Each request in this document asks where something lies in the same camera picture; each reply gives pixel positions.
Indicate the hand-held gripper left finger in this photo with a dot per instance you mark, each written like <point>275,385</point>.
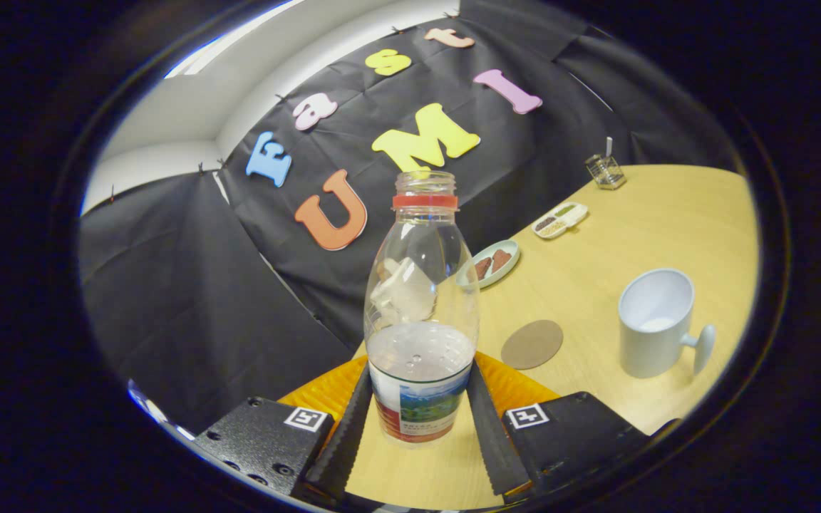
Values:
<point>343,449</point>

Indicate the clear plastic juice bottle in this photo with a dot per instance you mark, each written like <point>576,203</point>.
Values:
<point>421,285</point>

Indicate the pale green plate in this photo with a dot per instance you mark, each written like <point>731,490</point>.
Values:
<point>509,272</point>

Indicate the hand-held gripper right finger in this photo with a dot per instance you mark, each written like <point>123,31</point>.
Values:
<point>492,442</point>

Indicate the large ceiling light panel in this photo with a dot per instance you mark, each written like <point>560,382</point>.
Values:
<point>225,39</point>

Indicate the wooden table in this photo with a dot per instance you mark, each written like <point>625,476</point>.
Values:
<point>631,228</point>

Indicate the brown meat piece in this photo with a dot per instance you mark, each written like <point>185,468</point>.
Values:
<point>501,259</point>
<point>483,268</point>

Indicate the round brown coaster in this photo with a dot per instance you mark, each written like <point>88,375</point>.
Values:
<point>532,344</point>

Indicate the white divided snack dish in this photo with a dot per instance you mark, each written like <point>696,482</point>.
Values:
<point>560,219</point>

